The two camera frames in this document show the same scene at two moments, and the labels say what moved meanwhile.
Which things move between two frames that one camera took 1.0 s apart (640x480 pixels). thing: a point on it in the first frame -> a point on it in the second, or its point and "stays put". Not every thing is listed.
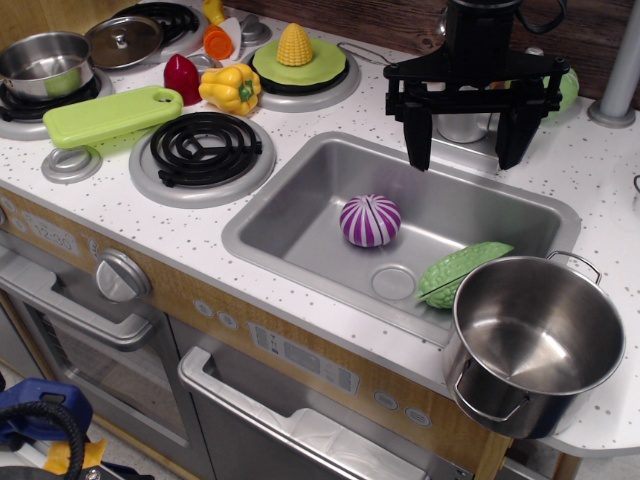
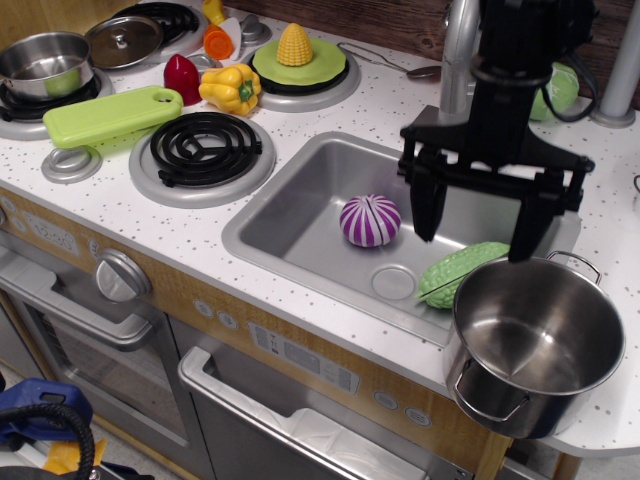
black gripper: [475, 71] -> [493, 145]
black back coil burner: [175, 21] stays put
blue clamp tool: [34, 390] stays put
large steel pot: [529, 337] stays put
